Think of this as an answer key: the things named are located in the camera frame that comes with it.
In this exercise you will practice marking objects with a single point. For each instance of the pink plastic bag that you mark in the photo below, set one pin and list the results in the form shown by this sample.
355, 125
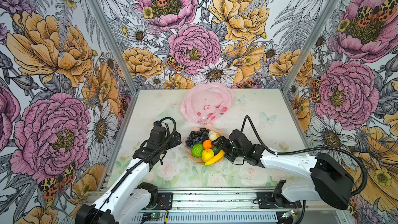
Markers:
204, 103

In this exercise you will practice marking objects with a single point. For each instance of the left circuit board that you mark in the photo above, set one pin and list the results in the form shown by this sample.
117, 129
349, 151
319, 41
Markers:
151, 217

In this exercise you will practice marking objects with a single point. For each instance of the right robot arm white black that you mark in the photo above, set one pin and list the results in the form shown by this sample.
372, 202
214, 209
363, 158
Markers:
324, 178

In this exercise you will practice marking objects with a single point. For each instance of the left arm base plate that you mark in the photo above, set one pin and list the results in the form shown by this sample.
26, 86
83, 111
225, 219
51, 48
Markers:
160, 201

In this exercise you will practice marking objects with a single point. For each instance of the yellow fake lemon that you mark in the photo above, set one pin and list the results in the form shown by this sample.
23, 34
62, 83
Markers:
207, 154

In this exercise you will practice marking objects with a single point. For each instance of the orange fake fruit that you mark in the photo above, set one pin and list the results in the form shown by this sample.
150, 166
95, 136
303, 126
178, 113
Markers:
207, 144

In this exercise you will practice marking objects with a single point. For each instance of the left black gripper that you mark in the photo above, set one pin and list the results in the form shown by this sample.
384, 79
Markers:
172, 143

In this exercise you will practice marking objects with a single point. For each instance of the beige fake potato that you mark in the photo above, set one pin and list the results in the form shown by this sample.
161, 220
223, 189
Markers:
212, 135

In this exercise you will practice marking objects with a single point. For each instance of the pink scalloped bowl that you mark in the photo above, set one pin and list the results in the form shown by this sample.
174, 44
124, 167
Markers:
188, 150

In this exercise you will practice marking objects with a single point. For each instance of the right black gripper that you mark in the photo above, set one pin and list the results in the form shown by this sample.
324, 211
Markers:
227, 142

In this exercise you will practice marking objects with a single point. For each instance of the right circuit board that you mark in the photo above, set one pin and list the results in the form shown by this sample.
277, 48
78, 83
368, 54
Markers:
288, 214

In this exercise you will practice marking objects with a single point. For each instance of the circuit board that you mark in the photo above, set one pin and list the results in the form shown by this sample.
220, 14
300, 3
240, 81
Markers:
288, 214
151, 217

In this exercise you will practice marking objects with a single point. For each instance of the dark green fake fruit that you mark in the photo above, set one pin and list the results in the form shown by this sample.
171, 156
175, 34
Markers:
215, 150

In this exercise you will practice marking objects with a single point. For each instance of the green fake lime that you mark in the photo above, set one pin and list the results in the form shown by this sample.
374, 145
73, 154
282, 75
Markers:
197, 150

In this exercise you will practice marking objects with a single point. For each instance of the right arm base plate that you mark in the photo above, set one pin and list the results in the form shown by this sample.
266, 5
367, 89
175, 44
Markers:
266, 199

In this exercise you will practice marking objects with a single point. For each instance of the yellow fake banana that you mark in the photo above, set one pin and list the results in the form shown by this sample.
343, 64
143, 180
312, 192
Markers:
215, 158

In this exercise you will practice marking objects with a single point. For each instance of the dark fake grape bunch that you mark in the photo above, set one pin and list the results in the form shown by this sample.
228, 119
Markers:
197, 137

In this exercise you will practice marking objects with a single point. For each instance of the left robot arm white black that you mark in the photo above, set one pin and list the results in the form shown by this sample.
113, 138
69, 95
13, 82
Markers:
129, 195

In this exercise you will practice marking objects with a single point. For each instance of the white vented cable duct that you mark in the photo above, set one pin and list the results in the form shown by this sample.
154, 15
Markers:
222, 218

